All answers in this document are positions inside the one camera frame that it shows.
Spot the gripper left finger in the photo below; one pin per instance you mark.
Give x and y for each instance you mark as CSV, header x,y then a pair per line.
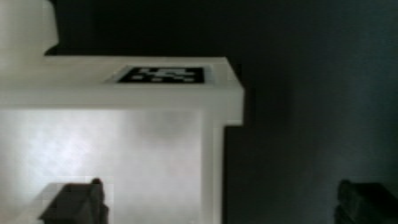
x,y
78,206

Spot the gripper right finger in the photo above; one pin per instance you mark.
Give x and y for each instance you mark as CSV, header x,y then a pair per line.
x,y
367,204

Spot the white front drawer tray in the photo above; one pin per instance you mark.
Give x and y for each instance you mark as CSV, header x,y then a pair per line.
x,y
115,119

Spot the white U-shaped fence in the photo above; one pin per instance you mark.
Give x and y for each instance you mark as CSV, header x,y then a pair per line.
x,y
28,30

